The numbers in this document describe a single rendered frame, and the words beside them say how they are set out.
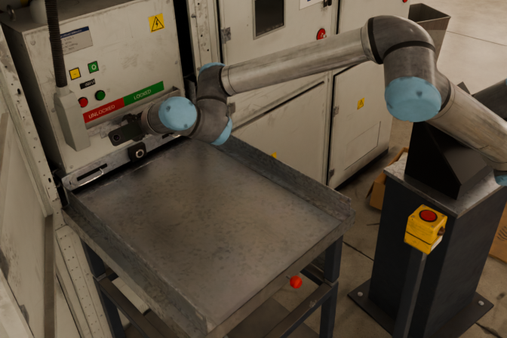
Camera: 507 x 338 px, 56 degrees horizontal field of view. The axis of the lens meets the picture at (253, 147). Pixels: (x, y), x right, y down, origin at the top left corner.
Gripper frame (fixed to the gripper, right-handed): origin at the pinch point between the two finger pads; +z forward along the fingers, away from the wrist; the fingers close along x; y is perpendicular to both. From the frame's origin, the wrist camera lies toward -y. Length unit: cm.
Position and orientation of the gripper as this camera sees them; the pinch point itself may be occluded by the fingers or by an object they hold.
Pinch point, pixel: (122, 130)
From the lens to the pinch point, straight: 161.0
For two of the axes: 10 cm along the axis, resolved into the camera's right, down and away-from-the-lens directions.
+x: -3.8, -9.1, -1.9
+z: -5.9, 0.8, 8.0
